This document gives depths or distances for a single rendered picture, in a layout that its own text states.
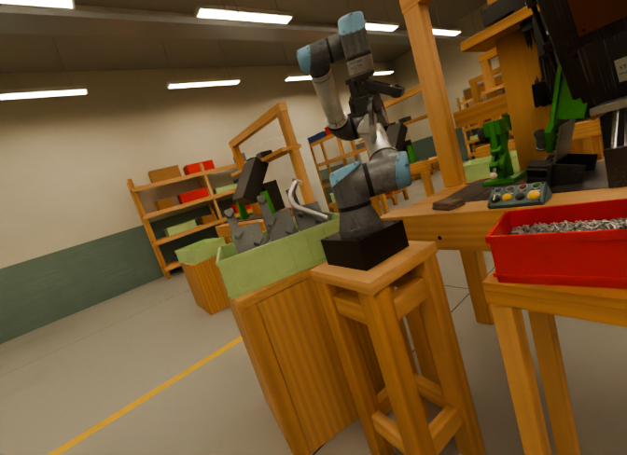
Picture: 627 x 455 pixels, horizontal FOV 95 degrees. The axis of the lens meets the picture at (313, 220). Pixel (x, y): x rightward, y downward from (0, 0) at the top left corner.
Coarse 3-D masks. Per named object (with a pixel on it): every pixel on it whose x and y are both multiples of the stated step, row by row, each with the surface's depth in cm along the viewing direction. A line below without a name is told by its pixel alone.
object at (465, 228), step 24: (576, 192) 85; (600, 192) 79; (624, 192) 74; (384, 216) 132; (408, 216) 120; (432, 216) 111; (456, 216) 104; (480, 216) 97; (408, 240) 124; (432, 240) 115; (456, 240) 107; (480, 240) 100
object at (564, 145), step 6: (570, 120) 100; (564, 126) 96; (570, 126) 101; (558, 132) 95; (564, 132) 98; (570, 132) 103; (558, 138) 95; (564, 138) 99; (570, 138) 104; (558, 144) 96; (564, 144) 101; (570, 144) 106; (558, 150) 97; (564, 150) 103; (558, 156) 98
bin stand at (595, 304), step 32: (512, 288) 67; (544, 288) 62; (576, 288) 59; (608, 288) 56; (512, 320) 70; (544, 320) 83; (608, 320) 55; (512, 352) 73; (544, 352) 86; (512, 384) 75; (544, 384) 89; (544, 448) 76; (576, 448) 90
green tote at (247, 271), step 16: (320, 224) 129; (336, 224) 131; (288, 240) 124; (304, 240) 127; (320, 240) 129; (224, 256) 156; (240, 256) 119; (256, 256) 121; (272, 256) 123; (288, 256) 125; (304, 256) 127; (320, 256) 130; (224, 272) 118; (240, 272) 120; (256, 272) 121; (272, 272) 124; (288, 272) 125; (240, 288) 120; (256, 288) 122
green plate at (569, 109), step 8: (560, 72) 87; (560, 80) 88; (560, 88) 90; (560, 96) 90; (568, 96) 89; (552, 104) 91; (560, 104) 91; (568, 104) 89; (576, 104) 88; (584, 104) 87; (552, 112) 92; (560, 112) 91; (568, 112) 90; (576, 112) 88; (584, 112) 87; (552, 120) 92; (560, 120) 97
